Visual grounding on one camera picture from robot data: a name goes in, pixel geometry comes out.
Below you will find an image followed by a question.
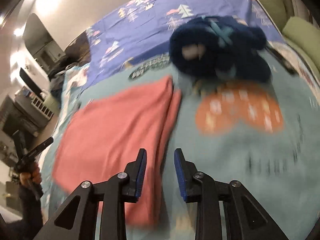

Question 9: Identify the navy star fleece garment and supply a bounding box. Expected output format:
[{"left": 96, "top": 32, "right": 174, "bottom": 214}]
[{"left": 169, "top": 16, "right": 271, "bottom": 83}]

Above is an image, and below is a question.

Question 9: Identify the green cushion left side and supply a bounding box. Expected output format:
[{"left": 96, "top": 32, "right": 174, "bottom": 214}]
[{"left": 44, "top": 94, "right": 60, "bottom": 114}]

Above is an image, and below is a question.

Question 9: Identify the pink knit sweater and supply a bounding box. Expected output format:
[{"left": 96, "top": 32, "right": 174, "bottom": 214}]
[{"left": 52, "top": 76, "right": 182, "bottom": 226}]

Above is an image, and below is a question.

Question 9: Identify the pile of dark clothes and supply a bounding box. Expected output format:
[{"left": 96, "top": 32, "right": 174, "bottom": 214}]
[{"left": 48, "top": 56, "right": 79, "bottom": 101}]

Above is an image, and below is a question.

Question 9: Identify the dark patterned pillow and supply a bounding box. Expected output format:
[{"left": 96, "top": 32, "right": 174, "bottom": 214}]
[{"left": 65, "top": 31, "right": 91, "bottom": 66}]

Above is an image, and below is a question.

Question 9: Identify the green pillow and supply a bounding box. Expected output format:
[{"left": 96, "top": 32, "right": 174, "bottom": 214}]
[
  {"left": 282, "top": 17, "right": 319, "bottom": 68},
  {"left": 259, "top": 0, "right": 287, "bottom": 31}
]

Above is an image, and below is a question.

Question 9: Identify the black remote control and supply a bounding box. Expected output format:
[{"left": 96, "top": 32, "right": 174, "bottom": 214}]
[{"left": 265, "top": 43, "right": 298, "bottom": 76}]

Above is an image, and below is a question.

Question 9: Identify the purple tree print sheet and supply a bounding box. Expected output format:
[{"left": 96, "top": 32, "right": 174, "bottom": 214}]
[{"left": 86, "top": 0, "right": 283, "bottom": 87}]

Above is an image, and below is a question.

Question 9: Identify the green pillow far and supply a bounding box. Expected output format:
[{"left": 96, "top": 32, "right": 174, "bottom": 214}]
[{"left": 259, "top": 0, "right": 287, "bottom": 31}]

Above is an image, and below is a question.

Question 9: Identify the green pillow near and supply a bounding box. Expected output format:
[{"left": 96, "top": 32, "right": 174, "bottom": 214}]
[{"left": 282, "top": 17, "right": 319, "bottom": 68}]

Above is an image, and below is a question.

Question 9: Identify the left hand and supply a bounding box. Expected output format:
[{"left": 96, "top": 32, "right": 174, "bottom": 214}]
[{"left": 20, "top": 163, "right": 42, "bottom": 188}]

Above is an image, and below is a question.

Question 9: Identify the white shelf rack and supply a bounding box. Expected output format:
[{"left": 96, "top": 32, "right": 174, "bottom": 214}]
[{"left": 31, "top": 96, "right": 54, "bottom": 120}]

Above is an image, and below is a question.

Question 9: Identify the teal patterned quilt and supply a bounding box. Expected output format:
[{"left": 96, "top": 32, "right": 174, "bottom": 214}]
[{"left": 41, "top": 52, "right": 319, "bottom": 239}]

